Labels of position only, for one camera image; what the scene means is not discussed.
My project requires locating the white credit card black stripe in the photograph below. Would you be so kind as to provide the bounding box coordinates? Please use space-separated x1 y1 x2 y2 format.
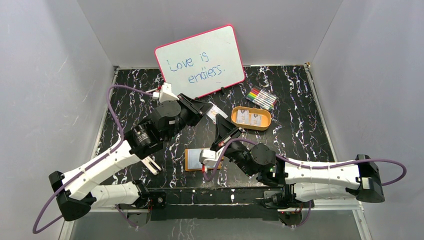
206 102 228 124

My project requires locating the credit card in tray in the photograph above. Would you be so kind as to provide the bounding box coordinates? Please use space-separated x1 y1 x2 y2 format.
249 113 262 127
236 109 250 125

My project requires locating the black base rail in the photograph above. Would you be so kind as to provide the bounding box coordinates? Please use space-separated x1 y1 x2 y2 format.
115 187 316 223

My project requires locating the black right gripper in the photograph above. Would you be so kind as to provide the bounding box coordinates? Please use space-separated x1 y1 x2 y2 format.
210 113 255 177

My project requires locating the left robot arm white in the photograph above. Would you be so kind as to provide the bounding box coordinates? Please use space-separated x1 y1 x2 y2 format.
49 93 213 221

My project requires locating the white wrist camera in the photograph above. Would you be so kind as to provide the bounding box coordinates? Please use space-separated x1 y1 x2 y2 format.
199 149 223 173
152 82 179 103

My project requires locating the orange oval tray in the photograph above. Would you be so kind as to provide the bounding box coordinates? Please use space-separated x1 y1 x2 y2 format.
230 106 272 131

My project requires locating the orange leather card holder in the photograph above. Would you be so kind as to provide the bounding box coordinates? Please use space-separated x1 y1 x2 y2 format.
184 148 209 172

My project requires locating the pink framed whiteboard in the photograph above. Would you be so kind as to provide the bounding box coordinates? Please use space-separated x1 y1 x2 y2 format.
154 24 246 99

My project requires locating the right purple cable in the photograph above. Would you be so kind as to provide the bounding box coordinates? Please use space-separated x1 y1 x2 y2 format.
202 138 407 186

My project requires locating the white marker red cap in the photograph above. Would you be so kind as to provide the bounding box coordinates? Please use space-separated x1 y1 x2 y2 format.
145 86 161 93

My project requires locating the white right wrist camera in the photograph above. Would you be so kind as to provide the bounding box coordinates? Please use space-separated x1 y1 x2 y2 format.
199 149 223 173

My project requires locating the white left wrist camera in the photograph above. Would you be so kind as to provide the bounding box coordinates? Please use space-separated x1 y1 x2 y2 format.
152 82 179 103

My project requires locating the pack of coloured markers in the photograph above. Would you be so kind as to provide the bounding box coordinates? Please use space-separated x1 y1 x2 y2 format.
245 86 278 111

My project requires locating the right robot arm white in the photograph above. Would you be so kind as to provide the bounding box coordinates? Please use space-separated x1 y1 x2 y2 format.
210 114 385 207

